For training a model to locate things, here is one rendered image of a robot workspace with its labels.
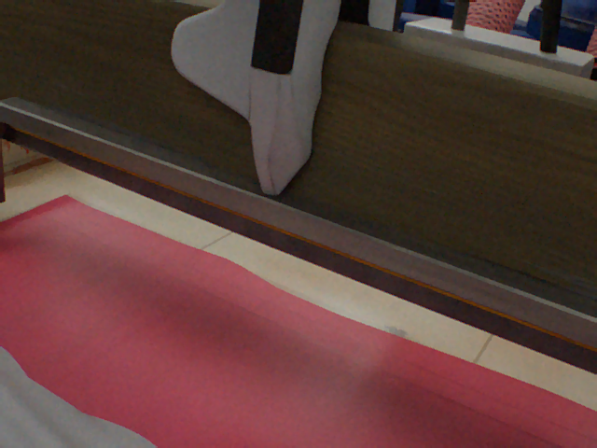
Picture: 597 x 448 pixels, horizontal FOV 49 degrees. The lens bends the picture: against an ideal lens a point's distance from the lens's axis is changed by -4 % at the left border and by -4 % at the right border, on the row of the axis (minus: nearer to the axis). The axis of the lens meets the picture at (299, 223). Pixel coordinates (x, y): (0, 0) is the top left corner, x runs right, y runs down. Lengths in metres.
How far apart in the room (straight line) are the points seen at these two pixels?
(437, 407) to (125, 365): 0.14
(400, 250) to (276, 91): 0.07
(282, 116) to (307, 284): 0.16
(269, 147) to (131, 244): 0.17
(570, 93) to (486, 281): 0.07
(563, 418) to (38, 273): 0.27
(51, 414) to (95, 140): 0.12
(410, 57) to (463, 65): 0.02
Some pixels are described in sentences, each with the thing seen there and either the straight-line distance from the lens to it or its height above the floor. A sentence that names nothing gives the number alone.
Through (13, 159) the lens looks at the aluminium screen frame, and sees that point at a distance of 0.49.
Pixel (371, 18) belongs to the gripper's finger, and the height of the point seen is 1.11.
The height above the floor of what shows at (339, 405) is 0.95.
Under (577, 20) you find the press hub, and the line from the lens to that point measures 0.95.
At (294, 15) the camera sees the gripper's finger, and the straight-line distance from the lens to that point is 0.22.
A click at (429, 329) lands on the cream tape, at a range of 0.35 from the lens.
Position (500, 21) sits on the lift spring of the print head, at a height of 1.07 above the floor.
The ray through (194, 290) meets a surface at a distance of 0.36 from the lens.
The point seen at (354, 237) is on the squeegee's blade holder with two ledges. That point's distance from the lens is 0.24.
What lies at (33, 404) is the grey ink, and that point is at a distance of 0.28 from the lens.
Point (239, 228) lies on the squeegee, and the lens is 0.30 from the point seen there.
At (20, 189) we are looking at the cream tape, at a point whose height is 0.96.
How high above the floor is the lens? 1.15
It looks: 26 degrees down
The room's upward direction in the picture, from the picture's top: 7 degrees clockwise
